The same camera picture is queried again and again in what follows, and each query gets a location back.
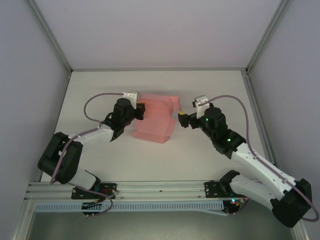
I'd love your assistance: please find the pink cardboard box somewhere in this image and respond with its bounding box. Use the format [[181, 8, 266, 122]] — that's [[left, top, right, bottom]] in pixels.
[[131, 92, 181, 145]]

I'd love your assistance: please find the black electronics board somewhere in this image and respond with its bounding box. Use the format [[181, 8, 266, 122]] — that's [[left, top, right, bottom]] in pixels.
[[81, 199, 103, 220], [223, 198, 242, 217]]

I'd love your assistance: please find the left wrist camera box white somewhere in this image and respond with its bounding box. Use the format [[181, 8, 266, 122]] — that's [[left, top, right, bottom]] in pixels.
[[122, 91, 140, 109]]

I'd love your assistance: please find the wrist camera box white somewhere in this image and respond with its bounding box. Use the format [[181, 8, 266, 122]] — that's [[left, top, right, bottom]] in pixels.
[[122, 91, 140, 109], [191, 95, 209, 120]]

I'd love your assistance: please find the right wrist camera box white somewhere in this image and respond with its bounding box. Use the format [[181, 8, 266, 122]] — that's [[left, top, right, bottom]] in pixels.
[[191, 95, 209, 120]]

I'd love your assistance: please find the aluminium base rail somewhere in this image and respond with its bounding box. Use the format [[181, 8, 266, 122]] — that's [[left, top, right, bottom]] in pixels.
[[24, 176, 276, 201]]

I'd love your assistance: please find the grey slotted cable duct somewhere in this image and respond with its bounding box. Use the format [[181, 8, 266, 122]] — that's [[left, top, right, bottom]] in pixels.
[[33, 201, 226, 214]]

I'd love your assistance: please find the aluminium frame post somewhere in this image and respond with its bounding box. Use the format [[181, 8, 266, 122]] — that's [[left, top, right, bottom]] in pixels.
[[245, 0, 292, 74], [26, 0, 74, 75]]

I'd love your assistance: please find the aluminium frame leg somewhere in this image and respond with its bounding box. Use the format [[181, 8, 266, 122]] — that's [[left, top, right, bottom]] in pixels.
[[9, 198, 37, 240], [292, 219, 312, 240]]

